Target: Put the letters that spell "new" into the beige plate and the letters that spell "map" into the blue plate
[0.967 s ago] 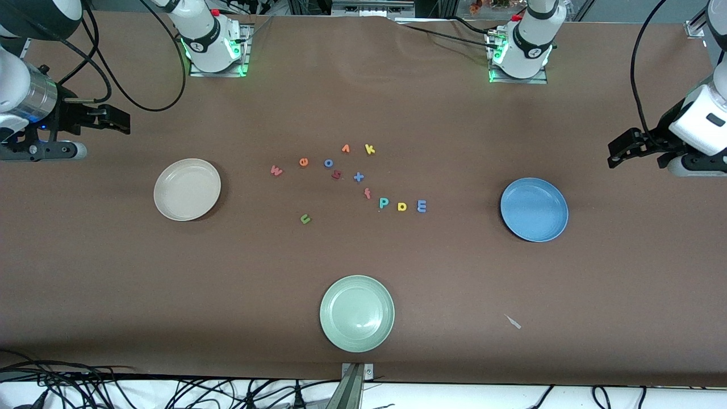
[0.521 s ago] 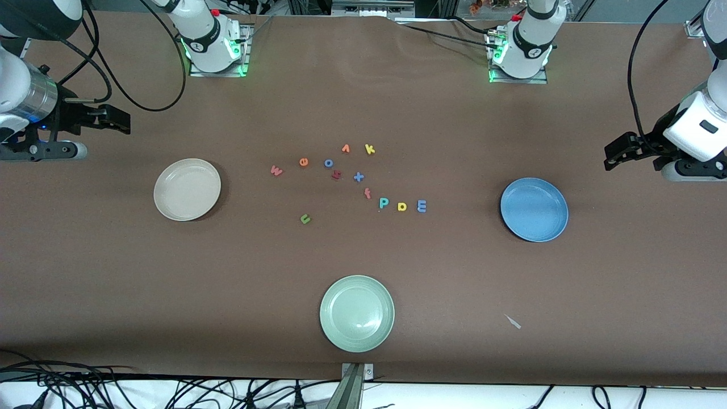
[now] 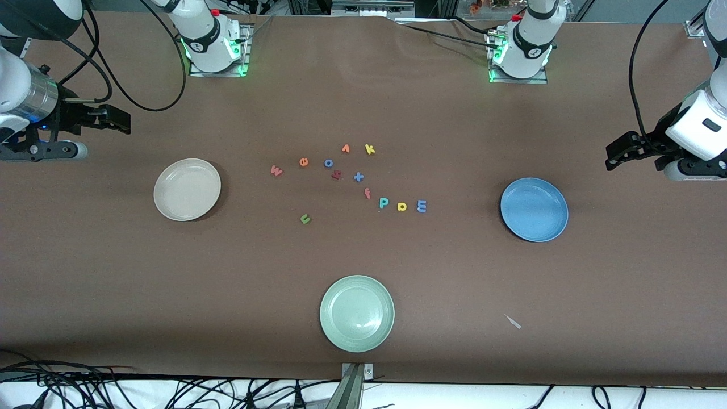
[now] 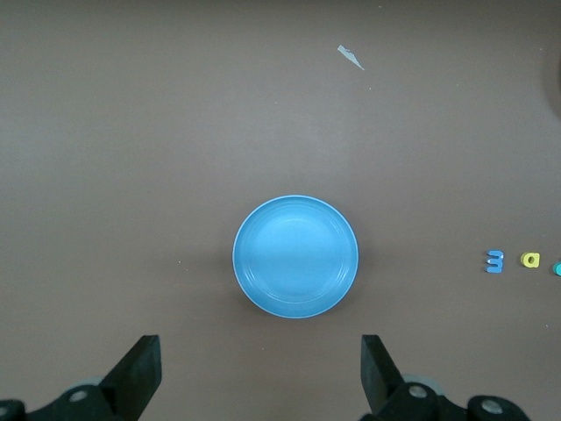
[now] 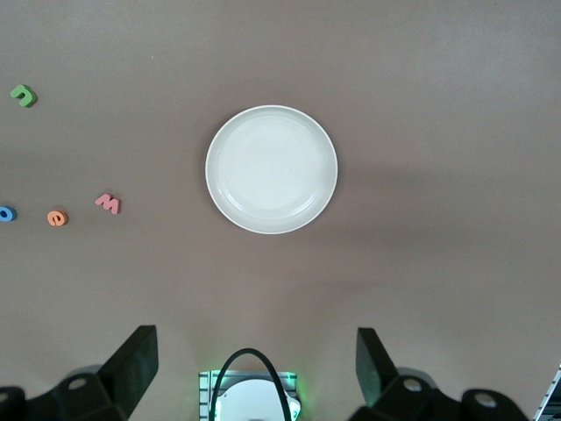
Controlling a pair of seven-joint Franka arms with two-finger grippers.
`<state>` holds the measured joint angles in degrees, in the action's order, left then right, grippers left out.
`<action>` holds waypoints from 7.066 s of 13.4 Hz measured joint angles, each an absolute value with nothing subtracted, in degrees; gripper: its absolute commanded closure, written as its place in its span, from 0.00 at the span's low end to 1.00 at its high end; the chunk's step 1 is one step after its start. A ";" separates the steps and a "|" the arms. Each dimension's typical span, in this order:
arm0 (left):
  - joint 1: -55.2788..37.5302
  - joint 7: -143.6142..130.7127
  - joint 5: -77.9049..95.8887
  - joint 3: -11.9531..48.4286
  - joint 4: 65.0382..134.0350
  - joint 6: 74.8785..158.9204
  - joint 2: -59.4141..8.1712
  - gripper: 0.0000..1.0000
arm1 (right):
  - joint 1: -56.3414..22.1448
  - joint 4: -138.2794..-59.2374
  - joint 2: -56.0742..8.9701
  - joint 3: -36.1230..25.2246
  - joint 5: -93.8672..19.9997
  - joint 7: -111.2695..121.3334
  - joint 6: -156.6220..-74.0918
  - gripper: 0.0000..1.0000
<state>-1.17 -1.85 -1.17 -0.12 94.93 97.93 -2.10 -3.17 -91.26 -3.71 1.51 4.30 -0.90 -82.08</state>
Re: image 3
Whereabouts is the beige round plate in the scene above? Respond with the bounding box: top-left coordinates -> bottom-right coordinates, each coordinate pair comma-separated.
153,158 -> 222,222

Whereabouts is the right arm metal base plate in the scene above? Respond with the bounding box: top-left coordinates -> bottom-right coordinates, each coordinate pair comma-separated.
189,22 -> 251,78

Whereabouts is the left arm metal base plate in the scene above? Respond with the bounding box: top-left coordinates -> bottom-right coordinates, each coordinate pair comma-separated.
488,31 -> 549,85

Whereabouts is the thin black floor cable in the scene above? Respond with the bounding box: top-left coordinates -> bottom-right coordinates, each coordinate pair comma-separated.
528,385 -> 649,409

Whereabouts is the black base power cable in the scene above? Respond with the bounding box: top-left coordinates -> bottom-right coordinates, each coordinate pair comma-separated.
395,16 -> 503,52

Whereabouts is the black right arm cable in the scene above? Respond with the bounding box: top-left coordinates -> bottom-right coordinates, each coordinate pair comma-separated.
57,0 -> 189,112

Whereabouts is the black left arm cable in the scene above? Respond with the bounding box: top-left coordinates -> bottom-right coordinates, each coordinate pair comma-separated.
627,0 -> 672,154

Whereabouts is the grey power strip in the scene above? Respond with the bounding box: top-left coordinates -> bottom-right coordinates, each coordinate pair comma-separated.
332,0 -> 415,18

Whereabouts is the pale green round plate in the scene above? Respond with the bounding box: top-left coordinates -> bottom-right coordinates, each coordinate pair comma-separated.
319,275 -> 395,353

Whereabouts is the black floor cable bundle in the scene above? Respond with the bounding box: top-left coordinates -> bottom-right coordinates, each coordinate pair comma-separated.
0,349 -> 341,409

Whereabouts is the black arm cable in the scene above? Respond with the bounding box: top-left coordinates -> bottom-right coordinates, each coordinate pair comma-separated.
627,0 -> 672,154
57,0 -> 189,112

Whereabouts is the blue round plate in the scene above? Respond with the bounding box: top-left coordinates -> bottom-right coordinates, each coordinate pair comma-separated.
500,177 -> 569,243

